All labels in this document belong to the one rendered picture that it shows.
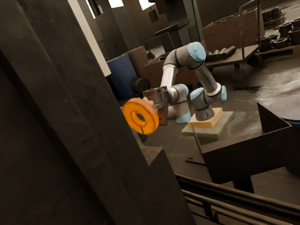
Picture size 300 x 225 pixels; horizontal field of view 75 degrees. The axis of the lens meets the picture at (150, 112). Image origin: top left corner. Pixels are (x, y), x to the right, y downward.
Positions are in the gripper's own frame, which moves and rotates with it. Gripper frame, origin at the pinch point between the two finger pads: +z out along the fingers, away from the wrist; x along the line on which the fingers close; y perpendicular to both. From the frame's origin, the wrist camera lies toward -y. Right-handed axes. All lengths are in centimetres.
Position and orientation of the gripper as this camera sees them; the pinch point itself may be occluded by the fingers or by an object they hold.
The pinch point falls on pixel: (138, 112)
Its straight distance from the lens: 76.7
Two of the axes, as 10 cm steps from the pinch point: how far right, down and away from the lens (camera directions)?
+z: -6.3, 2.7, -7.3
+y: -2.1, -9.6, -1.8
